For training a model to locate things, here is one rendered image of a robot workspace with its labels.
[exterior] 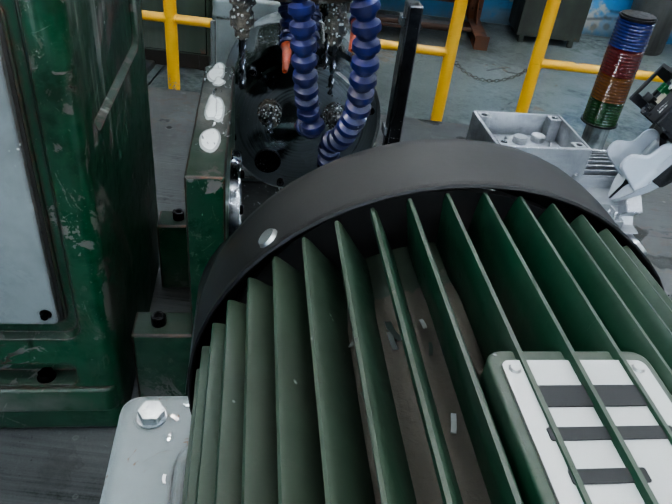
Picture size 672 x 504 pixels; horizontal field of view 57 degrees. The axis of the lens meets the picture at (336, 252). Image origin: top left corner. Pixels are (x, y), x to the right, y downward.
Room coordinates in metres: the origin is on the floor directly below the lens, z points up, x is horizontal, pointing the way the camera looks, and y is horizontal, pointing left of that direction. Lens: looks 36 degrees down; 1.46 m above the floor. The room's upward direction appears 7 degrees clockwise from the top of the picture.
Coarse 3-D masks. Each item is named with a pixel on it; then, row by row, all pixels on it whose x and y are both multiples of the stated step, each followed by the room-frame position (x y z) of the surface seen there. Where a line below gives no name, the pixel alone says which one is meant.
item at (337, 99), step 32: (256, 32) 0.99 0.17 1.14; (320, 32) 0.96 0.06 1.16; (256, 64) 0.89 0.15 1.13; (320, 64) 0.90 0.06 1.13; (256, 96) 0.88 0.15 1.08; (288, 96) 0.89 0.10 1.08; (320, 96) 0.90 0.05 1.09; (256, 128) 0.88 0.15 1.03; (288, 128) 0.89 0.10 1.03; (256, 160) 0.88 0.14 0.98; (288, 160) 0.89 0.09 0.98
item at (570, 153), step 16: (480, 112) 0.77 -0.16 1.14; (496, 112) 0.78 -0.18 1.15; (512, 112) 0.78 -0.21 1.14; (480, 128) 0.73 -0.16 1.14; (496, 128) 0.78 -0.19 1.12; (512, 128) 0.78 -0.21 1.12; (528, 128) 0.78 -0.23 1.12; (544, 128) 0.78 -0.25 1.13; (560, 128) 0.77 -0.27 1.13; (512, 144) 0.72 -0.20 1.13; (528, 144) 0.73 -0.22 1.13; (544, 144) 0.74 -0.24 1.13; (560, 144) 0.76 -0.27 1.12; (576, 144) 0.71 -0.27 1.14; (560, 160) 0.69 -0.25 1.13; (576, 160) 0.69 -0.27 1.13; (576, 176) 0.69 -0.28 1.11
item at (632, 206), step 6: (630, 198) 0.69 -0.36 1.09; (636, 198) 0.70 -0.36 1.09; (618, 204) 0.70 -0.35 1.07; (624, 204) 0.69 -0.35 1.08; (630, 204) 0.69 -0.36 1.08; (636, 204) 0.69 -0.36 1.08; (618, 210) 0.70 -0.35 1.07; (624, 210) 0.69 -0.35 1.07; (630, 210) 0.68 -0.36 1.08; (636, 210) 0.68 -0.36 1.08; (642, 210) 0.69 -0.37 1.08
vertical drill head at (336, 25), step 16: (240, 0) 0.63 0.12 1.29; (272, 0) 0.60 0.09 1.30; (288, 0) 0.60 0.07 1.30; (320, 0) 0.61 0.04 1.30; (336, 0) 0.62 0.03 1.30; (240, 16) 0.63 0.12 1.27; (336, 16) 0.64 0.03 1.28; (240, 32) 0.63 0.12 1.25; (336, 32) 0.64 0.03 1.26; (240, 48) 0.64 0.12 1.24; (336, 48) 0.65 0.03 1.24; (240, 64) 0.64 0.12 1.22; (240, 80) 0.64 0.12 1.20
